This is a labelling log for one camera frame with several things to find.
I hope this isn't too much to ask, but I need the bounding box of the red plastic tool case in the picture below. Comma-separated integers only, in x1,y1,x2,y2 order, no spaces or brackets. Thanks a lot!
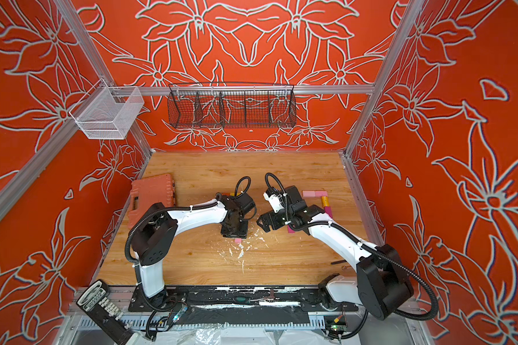
128,173,176,228

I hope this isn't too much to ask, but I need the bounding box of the black wire basket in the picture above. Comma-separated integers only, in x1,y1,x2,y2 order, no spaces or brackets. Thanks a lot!
167,83,297,129

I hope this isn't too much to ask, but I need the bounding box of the light pink block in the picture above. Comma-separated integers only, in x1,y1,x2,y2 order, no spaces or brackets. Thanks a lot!
315,191,328,198

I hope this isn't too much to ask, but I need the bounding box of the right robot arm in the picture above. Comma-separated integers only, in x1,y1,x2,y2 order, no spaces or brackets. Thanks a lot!
258,186,439,321

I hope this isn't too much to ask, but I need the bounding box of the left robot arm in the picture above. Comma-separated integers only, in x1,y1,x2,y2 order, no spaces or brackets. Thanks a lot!
124,193,256,299

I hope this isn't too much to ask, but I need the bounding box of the white wire basket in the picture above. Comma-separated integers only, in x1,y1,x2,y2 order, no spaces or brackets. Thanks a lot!
69,86,144,140

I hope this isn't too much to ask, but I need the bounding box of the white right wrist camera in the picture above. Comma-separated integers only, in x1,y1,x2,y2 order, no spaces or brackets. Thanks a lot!
263,191,284,213

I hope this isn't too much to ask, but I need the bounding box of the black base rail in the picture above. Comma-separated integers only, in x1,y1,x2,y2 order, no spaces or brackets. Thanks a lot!
153,285,360,330

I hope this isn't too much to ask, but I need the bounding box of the orange yellow cylinder block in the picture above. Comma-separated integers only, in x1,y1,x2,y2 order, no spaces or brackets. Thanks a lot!
321,195,330,208

